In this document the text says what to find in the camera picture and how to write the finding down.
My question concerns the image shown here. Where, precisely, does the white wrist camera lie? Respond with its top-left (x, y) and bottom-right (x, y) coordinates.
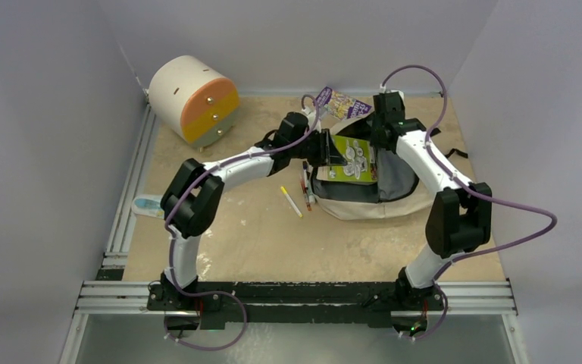
top-left (302, 106), bottom-right (322, 130)
top-left (380, 84), bottom-right (405, 102)

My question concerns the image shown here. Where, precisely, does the purple paperback book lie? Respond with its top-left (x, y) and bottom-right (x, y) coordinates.
top-left (316, 86), bottom-right (372, 121)

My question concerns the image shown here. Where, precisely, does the light blue packaged item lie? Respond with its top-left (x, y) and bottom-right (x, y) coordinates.
top-left (131, 194), bottom-right (164, 219)

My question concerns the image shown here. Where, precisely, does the round white drawer cabinet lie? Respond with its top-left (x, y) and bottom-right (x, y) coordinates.
top-left (148, 55), bottom-right (240, 149)

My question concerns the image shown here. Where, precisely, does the green activity book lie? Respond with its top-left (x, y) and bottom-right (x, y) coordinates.
top-left (326, 136), bottom-right (377, 184)

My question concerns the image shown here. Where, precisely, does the yellow marker pen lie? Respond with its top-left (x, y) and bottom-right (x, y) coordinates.
top-left (280, 186), bottom-right (303, 218)

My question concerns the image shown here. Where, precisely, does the red orange pen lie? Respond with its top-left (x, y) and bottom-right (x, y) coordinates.
top-left (300, 175), bottom-right (312, 211)

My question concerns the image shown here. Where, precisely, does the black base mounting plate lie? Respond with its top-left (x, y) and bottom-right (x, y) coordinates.
top-left (147, 279), bottom-right (444, 330)

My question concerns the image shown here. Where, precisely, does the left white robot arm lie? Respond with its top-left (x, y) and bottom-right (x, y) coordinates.
top-left (161, 111), bottom-right (346, 310)

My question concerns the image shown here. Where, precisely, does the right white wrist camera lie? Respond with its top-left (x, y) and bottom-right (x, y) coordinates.
top-left (380, 84), bottom-right (405, 102)

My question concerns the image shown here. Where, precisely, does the blue capped white marker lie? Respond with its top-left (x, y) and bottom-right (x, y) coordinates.
top-left (302, 161), bottom-right (310, 191)

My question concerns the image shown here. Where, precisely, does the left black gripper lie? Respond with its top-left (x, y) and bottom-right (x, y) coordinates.
top-left (289, 128), bottom-right (346, 168)

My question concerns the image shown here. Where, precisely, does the beige canvas backpack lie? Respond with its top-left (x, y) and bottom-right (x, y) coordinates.
top-left (309, 116), bottom-right (468, 221)

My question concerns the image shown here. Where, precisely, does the green white glue stick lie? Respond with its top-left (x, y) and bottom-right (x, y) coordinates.
top-left (307, 186), bottom-right (316, 203)

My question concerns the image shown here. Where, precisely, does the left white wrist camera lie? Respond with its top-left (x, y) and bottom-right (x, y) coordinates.
top-left (302, 106), bottom-right (322, 130)

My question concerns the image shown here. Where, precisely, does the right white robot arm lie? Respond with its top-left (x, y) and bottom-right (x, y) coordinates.
top-left (371, 91), bottom-right (492, 309)

